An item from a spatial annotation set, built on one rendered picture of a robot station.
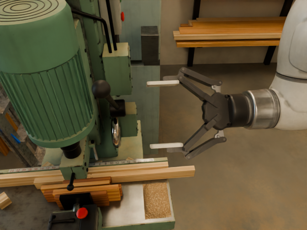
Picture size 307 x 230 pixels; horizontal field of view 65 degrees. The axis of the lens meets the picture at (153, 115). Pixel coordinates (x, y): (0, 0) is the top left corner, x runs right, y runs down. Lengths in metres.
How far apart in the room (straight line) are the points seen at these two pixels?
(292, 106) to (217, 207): 1.42
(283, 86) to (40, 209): 0.79
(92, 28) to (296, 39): 0.50
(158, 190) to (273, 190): 1.39
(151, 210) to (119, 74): 0.44
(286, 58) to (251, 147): 1.80
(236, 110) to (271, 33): 2.31
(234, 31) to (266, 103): 2.15
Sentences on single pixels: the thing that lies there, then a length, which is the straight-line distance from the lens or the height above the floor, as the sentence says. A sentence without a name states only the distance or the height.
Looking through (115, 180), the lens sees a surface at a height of 0.92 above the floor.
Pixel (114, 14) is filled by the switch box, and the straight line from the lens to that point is 0.81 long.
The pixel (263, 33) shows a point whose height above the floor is 0.61.
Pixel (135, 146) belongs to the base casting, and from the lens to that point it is 1.13.
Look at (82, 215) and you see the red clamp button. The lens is 0.73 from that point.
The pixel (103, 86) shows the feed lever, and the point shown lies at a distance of 0.45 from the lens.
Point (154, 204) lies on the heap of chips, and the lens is 0.83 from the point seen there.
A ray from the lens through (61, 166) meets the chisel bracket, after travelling 0.78.
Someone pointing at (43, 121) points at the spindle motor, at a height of 1.29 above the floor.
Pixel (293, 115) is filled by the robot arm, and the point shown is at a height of 1.32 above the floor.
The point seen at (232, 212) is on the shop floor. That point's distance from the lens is 1.92.
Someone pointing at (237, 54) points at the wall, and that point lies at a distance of 3.36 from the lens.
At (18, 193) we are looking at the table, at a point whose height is 0.90.
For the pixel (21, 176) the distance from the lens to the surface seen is 0.96.
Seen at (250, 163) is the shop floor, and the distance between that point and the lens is 2.21.
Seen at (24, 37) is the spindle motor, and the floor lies 1.48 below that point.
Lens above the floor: 1.67
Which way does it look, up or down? 43 degrees down
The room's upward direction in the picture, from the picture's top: straight up
